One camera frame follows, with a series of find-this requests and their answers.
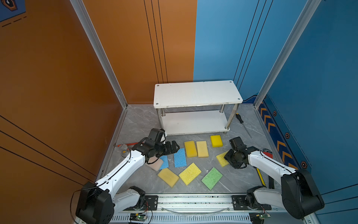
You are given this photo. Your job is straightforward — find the small bright yellow sponge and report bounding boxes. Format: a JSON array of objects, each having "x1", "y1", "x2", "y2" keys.
[{"x1": 210, "y1": 135, "x2": 223, "y2": 147}]

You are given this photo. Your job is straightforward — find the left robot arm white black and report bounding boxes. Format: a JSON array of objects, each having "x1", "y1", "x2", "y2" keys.
[{"x1": 70, "y1": 128, "x2": 180, "y2": 224}]

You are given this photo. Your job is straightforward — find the aluminium corner post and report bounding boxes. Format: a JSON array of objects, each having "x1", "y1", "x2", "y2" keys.
[
  {"x1": 253, "y1": 0, "x2": 321, "y2": 109},
  {"x1": 70, "y1": 0, "x2": 128, "y2": 110}
]

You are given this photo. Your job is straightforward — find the green circuit board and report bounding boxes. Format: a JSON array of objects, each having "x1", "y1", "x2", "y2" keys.
[
  {"x1": 129, "y1": 213, "x2": 147, "y2": 223},
  {"x1": 256, "y1": 213, "x2": 271, "y2": 220}
]

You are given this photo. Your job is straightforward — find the large yellow textured sponge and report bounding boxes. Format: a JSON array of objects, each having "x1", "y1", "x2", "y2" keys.
[{"x1": 179, "y1": 163, "x2": 201, "y2": 186}]

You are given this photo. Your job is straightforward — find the light blue sponge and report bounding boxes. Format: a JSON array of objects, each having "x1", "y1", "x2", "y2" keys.
[{"x1": 160, "y1": 155, "x2": 169, "y2": 170}]

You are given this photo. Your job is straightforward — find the pale yellow orange sponge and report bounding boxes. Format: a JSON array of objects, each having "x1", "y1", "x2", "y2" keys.
[{"x1": 196, "y1": 141, "x2": 209, "y2": 158}]

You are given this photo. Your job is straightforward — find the aluminium corner post right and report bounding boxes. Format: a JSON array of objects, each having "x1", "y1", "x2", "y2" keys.
[{"x1": 253, "y1": 0, "x2": 321, "y2": 109}]

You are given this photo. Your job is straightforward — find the red pipe wrench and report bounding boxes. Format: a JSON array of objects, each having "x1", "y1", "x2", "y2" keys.
[{"x1": 263, "y1": 148, "x2": 273, "y2": 159}]

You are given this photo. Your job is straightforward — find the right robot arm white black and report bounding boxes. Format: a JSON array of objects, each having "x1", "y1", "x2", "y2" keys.
[{"x1": 224, "y1": 137, "x2": 325, "y2": 219}]

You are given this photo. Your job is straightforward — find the yellow green textured sponge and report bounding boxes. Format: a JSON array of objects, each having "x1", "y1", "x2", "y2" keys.
[{"x1": 216, "y1": 151, "x2": 229, "y2": 167}]

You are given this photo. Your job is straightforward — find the yellow foam sponge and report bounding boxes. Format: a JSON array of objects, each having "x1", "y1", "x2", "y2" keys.
[{"x1": 184, "y1": 141, "x2": 198, "y2": 158}]

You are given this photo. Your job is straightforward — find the green circuit board left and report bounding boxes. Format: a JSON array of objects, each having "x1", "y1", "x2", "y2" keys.
[{"x1": 129, "y1": 213, "x2": 147, "y2": 223}]

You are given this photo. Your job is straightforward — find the pink beige sponge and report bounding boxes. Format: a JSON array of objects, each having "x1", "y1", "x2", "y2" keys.
[{"x1": 146, "y1": 159, "x2": 164, "y2": 172}]

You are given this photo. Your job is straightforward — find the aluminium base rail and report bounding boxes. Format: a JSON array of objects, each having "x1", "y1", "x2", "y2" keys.
[{"x1": 109, "y1": 194, "x2": 319, "y2": 224}]

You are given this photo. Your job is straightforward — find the white two-tier shelf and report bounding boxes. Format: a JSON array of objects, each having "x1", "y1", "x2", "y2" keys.
[{"x1": 153, "y1": 80, "x2": 243, "y2": 135}]

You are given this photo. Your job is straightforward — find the aluminium corner post left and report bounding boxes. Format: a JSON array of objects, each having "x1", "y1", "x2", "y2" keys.
[{"x1": 70, "y1": 0, "x2": 128, "y2": 110}]

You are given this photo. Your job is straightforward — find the dark yellow sponge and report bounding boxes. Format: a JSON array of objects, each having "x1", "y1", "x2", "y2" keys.
[{"x1": 158, "y1": 168, "x2": 179, "y2": 188}]

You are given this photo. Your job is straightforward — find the blue textured sponge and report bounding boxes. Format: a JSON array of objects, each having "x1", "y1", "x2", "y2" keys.
[{"x1": 174, "y1": 148, "x2": 187, "y2": 168}]

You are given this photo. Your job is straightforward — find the black yellow screwdriver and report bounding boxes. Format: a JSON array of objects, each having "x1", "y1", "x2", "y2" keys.
[{"x1": 235, "y1": 113, "x2": 253, "y2": 139}]

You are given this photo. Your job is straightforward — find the green circuit board right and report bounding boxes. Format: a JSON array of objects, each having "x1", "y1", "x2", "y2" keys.
[{"x1": 256, "y1": 213, "x2": 271, "y2": 220}]

